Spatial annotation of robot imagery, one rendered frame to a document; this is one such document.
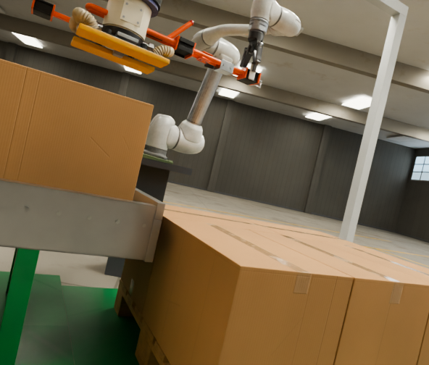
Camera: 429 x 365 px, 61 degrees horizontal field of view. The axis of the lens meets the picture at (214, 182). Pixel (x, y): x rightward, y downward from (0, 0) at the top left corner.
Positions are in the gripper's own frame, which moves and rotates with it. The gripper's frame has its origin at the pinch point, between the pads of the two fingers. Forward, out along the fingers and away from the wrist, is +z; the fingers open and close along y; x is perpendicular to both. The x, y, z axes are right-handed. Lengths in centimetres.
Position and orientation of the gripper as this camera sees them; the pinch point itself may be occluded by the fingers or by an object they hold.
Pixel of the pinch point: (247, 75)
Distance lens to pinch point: 181.4
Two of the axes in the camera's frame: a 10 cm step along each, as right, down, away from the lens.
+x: 8.7, 1.9, 4.5
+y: 4.4, 1.2, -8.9
